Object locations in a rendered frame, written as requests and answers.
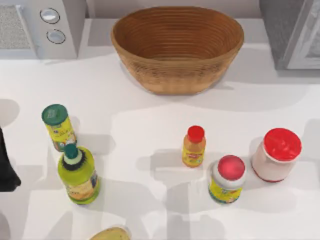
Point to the round microwave knob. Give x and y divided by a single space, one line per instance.
56 36
49 15

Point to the yellow bread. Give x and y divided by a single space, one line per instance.
112 234

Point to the brown wicker basket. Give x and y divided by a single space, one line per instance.
175 47

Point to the orange bottle with red cap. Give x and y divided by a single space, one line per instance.
194 150

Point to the yellow can with green lid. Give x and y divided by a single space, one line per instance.
58 127

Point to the white jar with red lid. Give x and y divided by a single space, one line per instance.
275 157

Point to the green bottle with green cap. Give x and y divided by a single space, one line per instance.
78 180

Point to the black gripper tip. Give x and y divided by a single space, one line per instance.
6 165

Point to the yellow jar with red lid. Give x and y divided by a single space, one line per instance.
226 182

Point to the pale microwave oven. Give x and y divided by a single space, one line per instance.
37 27

